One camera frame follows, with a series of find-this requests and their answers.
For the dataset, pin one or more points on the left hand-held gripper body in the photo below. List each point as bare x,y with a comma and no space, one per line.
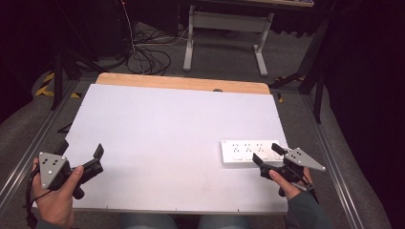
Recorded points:
51,167

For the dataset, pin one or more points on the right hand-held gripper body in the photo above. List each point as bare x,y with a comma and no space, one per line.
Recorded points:
302,159

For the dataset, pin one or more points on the white power strip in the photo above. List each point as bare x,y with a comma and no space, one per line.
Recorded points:
243,152

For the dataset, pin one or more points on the person's right hand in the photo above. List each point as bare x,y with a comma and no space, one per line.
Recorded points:
288,186

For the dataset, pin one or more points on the person's left hand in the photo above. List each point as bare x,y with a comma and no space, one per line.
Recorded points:
55,203

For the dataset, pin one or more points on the white board table cover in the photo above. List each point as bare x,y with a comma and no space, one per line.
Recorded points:
172,143

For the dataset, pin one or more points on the black metal stand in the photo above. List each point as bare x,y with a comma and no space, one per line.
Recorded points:
313,73
59,73

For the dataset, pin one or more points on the wooden table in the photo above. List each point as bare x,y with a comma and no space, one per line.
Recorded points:
181,83

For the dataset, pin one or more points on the aluminium rail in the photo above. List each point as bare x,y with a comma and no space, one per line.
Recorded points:
30,149
331,159

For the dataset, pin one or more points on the white metal desk frame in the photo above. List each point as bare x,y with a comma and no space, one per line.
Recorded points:
227,22

